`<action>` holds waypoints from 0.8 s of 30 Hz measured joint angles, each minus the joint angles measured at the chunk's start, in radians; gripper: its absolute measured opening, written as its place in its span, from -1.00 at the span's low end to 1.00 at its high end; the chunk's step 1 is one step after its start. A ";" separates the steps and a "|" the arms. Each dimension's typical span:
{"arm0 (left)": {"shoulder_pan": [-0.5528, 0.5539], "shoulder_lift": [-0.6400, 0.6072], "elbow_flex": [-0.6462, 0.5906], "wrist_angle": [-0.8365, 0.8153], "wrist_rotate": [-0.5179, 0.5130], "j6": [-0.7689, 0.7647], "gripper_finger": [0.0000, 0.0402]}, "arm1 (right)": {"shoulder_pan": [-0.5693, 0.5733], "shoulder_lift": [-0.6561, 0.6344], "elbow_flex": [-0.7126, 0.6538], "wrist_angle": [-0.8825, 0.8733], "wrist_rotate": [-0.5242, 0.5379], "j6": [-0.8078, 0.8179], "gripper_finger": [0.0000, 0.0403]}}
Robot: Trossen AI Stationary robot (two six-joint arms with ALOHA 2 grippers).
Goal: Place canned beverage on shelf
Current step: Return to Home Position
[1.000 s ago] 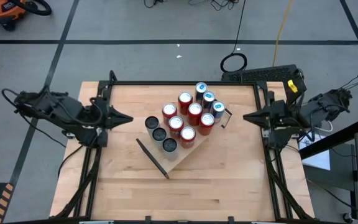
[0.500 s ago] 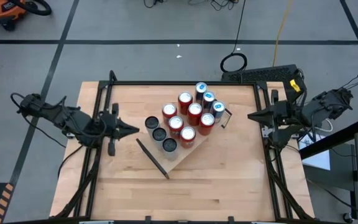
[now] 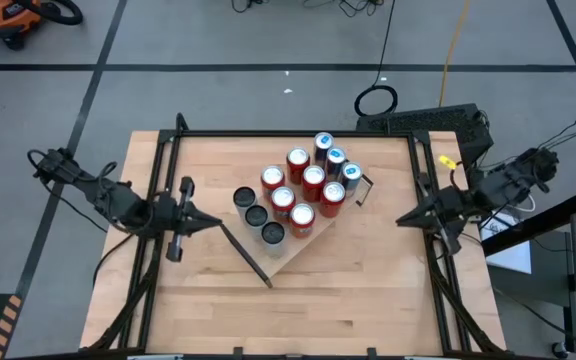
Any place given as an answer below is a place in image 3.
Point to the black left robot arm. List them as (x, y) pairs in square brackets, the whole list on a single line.
[(103, 195)]

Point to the orange shop vacuum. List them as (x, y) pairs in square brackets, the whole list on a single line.
[(3, 15)]

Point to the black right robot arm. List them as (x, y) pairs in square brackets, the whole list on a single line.
[(508, 185)]

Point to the yellow tag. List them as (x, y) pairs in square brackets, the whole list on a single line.
[(447, 161)]

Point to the orange soda can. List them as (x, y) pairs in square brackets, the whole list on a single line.
[(283, 200)]

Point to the white paper sheet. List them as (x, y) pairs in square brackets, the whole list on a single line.
[(510, 255)]

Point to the black caster wheel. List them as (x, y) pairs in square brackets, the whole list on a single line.
[(559, 348)]

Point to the black desk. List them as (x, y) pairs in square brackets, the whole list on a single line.
[(543, 222)]

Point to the red cola can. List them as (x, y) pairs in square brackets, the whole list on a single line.
[(298, 160), (314, 179), (333, 195), (302, 217)]

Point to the wooden shelf black metal frame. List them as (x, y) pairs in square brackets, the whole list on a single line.
[(288, 255)]

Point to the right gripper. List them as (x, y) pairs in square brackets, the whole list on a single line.
[(445, 210)]

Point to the silver blue energy drink can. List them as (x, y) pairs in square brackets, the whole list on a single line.
[(336, 156), (323, 142), (352, 172)]

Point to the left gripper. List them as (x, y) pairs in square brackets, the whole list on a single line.
[(180, 220)]

